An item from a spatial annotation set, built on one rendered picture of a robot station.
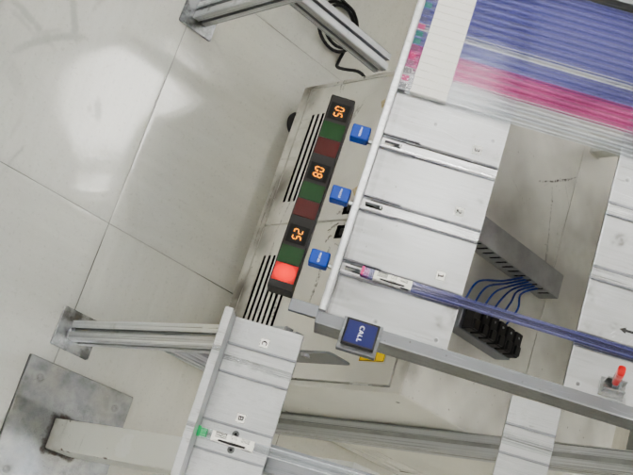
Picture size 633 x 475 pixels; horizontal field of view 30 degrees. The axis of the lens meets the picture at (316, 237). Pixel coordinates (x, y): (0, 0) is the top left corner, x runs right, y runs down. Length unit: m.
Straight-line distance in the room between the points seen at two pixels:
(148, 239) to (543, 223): 0.80
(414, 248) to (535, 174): 0.58
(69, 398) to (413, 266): 0.83
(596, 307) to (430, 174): 0.33
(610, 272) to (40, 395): 1.10
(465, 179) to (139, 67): 0.87
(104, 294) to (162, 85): 0.46
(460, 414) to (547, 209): 0.47
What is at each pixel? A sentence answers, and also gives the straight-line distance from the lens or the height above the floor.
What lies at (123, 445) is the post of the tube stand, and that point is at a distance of 2.13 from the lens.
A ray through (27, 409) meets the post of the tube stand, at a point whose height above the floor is 0.01.
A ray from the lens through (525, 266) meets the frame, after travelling 2.25.
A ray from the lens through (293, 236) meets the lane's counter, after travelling 1.84.
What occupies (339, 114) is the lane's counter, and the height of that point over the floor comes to 0.66.
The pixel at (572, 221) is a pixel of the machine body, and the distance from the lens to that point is 2.45.
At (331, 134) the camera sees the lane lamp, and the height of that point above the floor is 0.66.
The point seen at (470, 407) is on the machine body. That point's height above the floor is 0.62.
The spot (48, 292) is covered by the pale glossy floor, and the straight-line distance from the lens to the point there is 2.34.
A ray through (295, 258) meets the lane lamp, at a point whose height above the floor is 0.66.
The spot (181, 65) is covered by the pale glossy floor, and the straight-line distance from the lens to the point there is 2.56.
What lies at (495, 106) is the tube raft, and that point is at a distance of 1.93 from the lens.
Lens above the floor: 2.03
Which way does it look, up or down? 47 degrees down
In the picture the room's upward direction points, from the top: 87 degrees clockwise
